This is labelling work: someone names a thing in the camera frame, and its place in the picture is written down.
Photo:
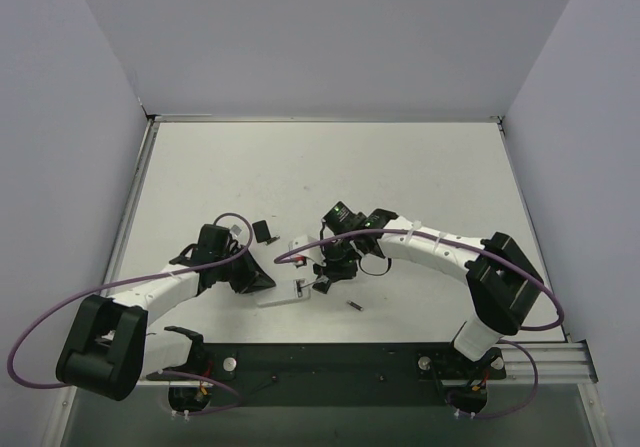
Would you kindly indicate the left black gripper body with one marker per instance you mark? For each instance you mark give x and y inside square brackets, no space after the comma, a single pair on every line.
[245,273]

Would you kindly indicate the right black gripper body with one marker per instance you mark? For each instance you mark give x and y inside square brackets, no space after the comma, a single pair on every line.
[335,270]

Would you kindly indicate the white remote control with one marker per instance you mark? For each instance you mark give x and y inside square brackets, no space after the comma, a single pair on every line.
[284,293]

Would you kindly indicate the black battery cover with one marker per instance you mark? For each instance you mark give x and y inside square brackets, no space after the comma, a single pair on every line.
[261,231]

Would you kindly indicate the black remote control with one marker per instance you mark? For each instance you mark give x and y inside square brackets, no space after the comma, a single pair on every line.
[322,286]

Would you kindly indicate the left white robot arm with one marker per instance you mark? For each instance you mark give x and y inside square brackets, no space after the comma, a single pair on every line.
[111,344]

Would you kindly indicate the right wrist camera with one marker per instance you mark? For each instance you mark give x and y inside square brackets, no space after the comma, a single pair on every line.
[309,257]

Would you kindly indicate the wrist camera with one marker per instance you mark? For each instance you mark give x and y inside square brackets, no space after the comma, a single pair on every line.
[309,257]
[235,230]

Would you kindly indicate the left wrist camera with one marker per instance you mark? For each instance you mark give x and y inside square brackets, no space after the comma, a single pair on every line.
[235,230]

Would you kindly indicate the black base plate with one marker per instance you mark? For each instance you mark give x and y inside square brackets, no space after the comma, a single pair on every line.
[344,374]

